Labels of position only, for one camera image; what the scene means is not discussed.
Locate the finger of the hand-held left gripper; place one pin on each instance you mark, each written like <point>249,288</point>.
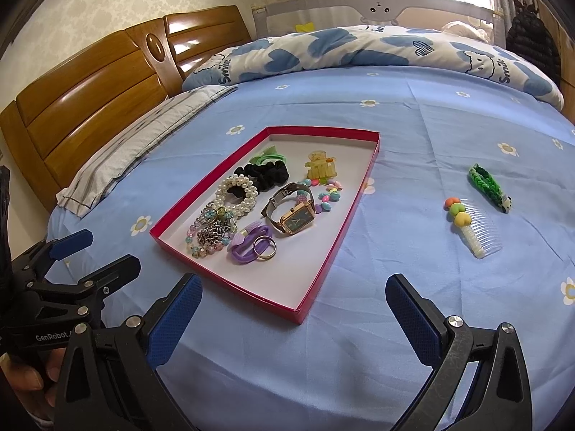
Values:
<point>117,271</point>
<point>67,244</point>

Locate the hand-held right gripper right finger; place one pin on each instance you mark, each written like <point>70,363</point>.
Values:
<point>413,314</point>

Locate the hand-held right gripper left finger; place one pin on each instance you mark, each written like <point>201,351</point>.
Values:
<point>173,318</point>

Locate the gold watch with mesh band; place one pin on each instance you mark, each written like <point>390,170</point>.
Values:
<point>296,217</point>

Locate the black scrunchie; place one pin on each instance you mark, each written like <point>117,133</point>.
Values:
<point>269,173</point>

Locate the red cardboard box tray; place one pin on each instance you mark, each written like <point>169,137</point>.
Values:
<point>341,152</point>

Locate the person's left hand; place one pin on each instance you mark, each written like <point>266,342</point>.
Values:
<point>27,377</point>

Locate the clear comb with coloured balls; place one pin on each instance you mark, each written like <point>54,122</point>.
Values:
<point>462,220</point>

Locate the grey striped pillow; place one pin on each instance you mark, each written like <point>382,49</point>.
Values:
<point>134,143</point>

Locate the wooden headboard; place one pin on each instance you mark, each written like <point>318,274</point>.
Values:
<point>90,98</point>

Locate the yellow transparent hair claw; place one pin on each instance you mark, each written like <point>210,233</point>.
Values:
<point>321,168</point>

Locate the blue floral bed sheet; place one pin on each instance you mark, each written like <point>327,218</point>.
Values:
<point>426,121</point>

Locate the white duvet with blue hearts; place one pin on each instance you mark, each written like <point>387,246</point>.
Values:
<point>337,49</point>

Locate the wooden cabinet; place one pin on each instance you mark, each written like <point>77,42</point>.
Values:
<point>568,76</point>

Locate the beige plush cloth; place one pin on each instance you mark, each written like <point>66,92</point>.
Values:
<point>467,31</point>

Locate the black puffer jacket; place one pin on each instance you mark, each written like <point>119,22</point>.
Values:
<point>532,40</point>

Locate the yellow bow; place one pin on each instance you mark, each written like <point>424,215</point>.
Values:
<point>304,27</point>

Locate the grey bed rail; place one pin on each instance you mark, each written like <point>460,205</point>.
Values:
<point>341,4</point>

